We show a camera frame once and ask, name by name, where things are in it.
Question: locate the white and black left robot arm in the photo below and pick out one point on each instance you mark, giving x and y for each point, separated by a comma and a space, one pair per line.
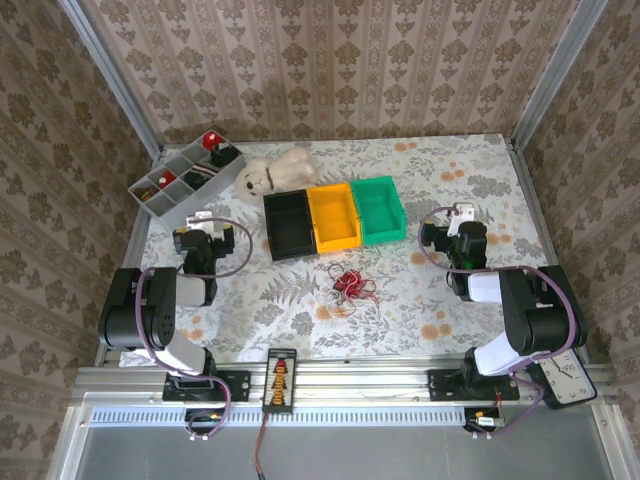
165, 325

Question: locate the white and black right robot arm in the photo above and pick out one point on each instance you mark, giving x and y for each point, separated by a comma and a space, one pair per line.
540, 320

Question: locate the grey compartment organizer tray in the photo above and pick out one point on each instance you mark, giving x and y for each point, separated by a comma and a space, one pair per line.
167, 204

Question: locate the brown small item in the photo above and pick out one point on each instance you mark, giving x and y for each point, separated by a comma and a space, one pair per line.
146, 193

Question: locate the red mushroom toy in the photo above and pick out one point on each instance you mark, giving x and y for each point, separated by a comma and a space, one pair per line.
165, 178
211, 140

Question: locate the black plastic bin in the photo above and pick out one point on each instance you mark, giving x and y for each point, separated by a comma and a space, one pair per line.
290, 225

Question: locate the green plastic bin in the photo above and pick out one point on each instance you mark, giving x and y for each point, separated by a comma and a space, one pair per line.
380, 210

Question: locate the black and white striped item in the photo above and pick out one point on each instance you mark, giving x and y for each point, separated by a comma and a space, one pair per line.
200, 173

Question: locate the floral tablecloth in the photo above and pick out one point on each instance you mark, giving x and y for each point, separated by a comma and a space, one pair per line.
400, 320

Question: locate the black small item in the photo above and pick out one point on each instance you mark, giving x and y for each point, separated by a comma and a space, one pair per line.
223, 155

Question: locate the white plush toy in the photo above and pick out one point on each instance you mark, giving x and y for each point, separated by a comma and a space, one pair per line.
290, 167

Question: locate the yellow plastic bin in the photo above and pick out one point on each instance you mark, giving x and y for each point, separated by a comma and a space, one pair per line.
332, 215

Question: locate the black power distribution board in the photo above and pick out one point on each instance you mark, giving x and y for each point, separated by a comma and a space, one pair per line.
280, 382

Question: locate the black framed white clock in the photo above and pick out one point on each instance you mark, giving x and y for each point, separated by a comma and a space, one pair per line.
567, 380

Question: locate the red and black power lead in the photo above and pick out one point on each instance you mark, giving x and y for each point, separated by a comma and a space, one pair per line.
259, 445

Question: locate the grey metal panel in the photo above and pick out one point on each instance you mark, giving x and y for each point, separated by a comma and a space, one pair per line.
350, 452

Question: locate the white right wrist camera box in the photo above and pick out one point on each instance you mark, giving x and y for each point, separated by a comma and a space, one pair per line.
462, 215

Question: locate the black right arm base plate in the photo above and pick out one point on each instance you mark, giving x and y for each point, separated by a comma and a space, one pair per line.
442, 385

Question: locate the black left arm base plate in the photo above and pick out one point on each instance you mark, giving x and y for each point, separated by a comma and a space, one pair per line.
240, 385

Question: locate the aluminium mounting rail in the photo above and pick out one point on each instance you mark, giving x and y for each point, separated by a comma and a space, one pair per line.
350, 382

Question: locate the aluminium frame post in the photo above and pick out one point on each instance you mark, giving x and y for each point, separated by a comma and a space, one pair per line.
112, 75
555, 75

